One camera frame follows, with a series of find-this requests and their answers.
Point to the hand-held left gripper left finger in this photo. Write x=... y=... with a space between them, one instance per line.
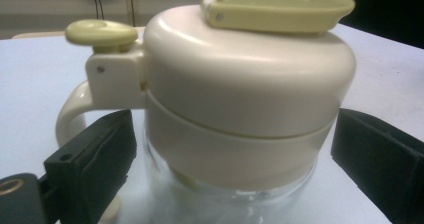
x=90 y=164

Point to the cream lidded glass jug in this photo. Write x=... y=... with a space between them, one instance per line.
x=240 y=94

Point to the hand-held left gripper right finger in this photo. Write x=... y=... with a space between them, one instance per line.
x=383 y=164

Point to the white table cover sheet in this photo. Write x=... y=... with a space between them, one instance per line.
x=33 y=90

